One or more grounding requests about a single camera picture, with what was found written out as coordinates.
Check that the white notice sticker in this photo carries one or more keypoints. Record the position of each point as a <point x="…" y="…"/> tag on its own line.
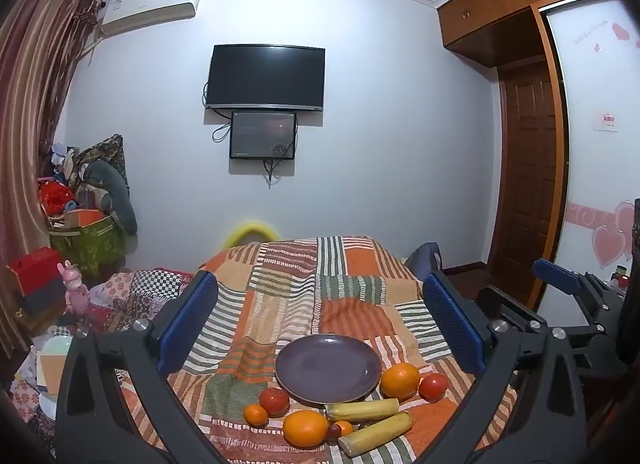
<point x="607" y="122"/>

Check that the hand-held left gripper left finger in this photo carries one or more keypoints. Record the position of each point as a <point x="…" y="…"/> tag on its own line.
<point x="187" y="324"/>

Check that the checkered cloth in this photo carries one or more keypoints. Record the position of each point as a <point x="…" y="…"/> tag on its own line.
<point x="160" y="284"/>

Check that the green storage box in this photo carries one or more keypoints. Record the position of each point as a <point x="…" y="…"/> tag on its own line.
<point x="87" y="246"/>

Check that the small red jar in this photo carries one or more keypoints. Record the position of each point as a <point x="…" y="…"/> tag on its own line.
<point x="622" y="280"/>

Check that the grey plush toy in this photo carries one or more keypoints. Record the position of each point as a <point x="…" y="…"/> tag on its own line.
<point x="117" y="194"/>

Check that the red box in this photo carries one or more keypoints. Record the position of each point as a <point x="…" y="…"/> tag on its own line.
<point x="35" y="266"/>

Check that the black wall television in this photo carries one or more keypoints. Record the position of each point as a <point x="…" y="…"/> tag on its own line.
<point x="265" y="75"/>

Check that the small dark red fruit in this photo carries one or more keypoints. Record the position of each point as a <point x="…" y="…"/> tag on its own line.
<point x="333" y="432"/>

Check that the red tomato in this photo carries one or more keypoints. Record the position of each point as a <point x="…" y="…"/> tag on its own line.
<point x="274" y="402"/>
<point x="433" y="387"/>

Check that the small black wall monitor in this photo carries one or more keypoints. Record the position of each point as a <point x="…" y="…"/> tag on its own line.
<point x="262" y="134"/>

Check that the purple plate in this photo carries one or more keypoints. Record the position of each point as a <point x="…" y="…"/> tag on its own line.
<point x="327" y="368"/>

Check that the striped brown curtain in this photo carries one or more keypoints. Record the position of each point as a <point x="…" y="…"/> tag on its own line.
<point x="30" y="119"/>

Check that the red cloth bundle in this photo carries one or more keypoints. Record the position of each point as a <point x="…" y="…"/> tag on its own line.
<point x="55" y="196"/>

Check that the white sliding wardrobe door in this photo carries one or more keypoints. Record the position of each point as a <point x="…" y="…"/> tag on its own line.
<point x="590" y="169"/>

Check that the small tangerine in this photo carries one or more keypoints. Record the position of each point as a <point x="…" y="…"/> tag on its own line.
<point x="256" y="415"/>
<point x="345" y="427"/>

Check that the large orange with sticker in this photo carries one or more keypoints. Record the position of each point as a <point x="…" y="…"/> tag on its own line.
<point x="400" y="380"/>

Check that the white air conditioner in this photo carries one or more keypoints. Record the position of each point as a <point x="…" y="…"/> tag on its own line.
<point x="150" y="7"/>

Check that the orange box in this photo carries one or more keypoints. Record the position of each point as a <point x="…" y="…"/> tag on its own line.
<point x="85" y="217"/>

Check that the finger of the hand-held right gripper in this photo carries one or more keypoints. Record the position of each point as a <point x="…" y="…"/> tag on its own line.
<point x="510" y="305"/>
<point x="557" y="275"/>

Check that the floral bed sheet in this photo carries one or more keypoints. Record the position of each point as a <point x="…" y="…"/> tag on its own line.
<point x="112" y="299"/>

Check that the wooden overhead cabinet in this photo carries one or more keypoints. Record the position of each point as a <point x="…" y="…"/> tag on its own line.
<point x="500" y="9"/>

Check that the patterned dark cushion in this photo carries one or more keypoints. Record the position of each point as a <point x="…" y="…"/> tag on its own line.
<point x="107" y="149"/>

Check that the pink plush toy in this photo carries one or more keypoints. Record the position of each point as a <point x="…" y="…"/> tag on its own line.
<point x="75" y="289"/>

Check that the brown wooden door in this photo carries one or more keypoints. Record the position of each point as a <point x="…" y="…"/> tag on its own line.
<point x="530" y="164"/>

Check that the yellow corn cob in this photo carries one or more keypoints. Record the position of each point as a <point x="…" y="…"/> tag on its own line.
<point x="375" y="435"/>
<point x="362" y="409"/>

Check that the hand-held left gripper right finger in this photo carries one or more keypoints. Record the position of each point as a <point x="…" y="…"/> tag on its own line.
<point x="452" y="324"/>

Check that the striped patchwork blanket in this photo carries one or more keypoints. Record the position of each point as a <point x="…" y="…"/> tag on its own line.
<point x="285" y="274"/>

